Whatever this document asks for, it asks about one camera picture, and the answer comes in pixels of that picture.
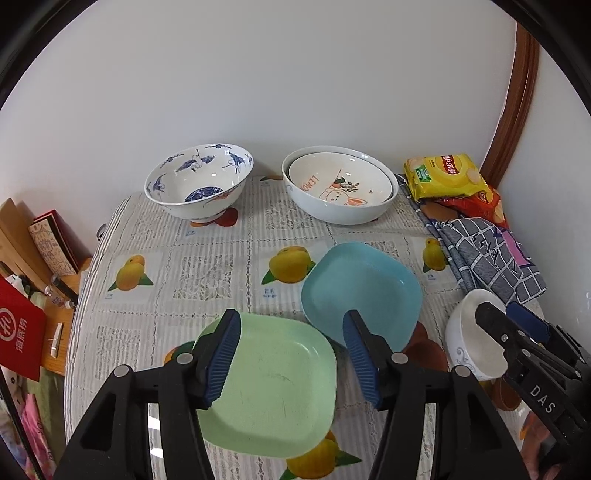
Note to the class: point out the wooden side table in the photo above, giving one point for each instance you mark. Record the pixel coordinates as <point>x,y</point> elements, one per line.
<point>60,318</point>

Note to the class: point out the green plate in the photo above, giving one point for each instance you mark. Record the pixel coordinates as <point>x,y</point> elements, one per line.
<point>277,378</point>

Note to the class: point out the fruit print tablecloth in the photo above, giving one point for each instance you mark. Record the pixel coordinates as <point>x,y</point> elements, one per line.
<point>207,267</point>

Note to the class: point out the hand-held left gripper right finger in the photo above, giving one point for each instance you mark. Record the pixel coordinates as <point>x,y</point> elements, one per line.
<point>362,364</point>

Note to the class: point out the red chips bag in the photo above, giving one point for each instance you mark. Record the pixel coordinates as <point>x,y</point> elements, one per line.
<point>489,203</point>

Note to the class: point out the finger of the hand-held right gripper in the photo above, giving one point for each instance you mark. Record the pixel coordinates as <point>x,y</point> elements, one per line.
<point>528,323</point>
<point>496,327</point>

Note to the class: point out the blue crane print bowl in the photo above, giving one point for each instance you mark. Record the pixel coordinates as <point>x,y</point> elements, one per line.
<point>184,189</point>

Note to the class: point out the brown wooden door frame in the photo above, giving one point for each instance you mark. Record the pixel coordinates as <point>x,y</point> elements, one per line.
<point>517,115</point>

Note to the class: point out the blue plate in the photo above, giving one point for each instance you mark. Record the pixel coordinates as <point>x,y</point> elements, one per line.
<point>364,286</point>

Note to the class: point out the grey checked cloth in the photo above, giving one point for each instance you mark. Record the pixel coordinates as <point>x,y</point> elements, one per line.
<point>485,258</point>

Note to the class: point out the yellow chips bag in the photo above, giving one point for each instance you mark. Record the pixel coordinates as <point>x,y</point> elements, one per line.
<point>443,177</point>

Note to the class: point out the white bowl with orange print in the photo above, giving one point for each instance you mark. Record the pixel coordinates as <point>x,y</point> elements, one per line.
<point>332,177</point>

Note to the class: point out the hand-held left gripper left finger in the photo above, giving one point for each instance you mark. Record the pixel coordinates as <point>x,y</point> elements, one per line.
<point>224,355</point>

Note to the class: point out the floral cloth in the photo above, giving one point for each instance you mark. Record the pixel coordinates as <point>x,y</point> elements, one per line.
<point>32,415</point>

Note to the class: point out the patterned box with red edge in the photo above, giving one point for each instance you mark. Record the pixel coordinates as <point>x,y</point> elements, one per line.
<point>51,244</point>

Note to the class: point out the red paper bag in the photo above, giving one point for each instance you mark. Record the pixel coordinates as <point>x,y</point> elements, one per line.
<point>18,332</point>

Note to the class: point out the large white bowl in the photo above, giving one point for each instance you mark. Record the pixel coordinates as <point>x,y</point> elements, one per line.
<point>332,213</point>

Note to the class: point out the small white bowl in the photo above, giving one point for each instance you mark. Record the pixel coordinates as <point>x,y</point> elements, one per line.
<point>466,332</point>

